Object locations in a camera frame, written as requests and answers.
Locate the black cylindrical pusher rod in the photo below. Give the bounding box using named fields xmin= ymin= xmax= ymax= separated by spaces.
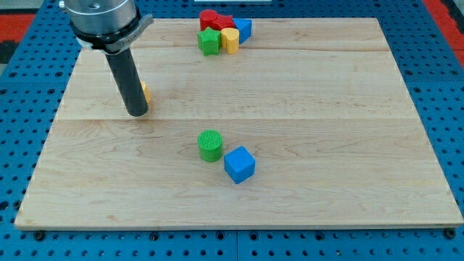
xmin=105 ymin=49 xmax=149 ymax=117

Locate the yellow hexagon block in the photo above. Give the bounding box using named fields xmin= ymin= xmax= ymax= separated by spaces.
xmin=141 ymin=81 xmax=151 ymax=104

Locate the green star block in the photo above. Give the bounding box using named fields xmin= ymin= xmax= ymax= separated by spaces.
xmin=197 ymin=27 xmax=222 ymax=56

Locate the red cylinder block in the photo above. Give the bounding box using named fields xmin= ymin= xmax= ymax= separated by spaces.
xmin=199 ymin=9 xmax=218 ymax=30

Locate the red star block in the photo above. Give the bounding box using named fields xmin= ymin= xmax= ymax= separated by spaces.
xmin=211 ymin=14 xmax=236 ymax=30

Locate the yellow heart block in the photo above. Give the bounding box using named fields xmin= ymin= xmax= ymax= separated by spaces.
xmin=220 ymin=28 xmax=240 ymax=54

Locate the green cylinder block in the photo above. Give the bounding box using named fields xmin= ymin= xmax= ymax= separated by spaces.
xmin=197 ymin=129 xmax=223 ymax=162

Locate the blue triangle block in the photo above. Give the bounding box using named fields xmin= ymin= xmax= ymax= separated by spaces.
xmin=233 ymin=18 xmax=252 ymax=44

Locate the blue cube block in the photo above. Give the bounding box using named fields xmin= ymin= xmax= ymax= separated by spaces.
xmin=224 ymin=146 xmax=256 ymax=184

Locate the wooden board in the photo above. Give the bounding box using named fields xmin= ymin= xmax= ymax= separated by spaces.
xmin=14 ymin=18 xmax=463 ymax=231

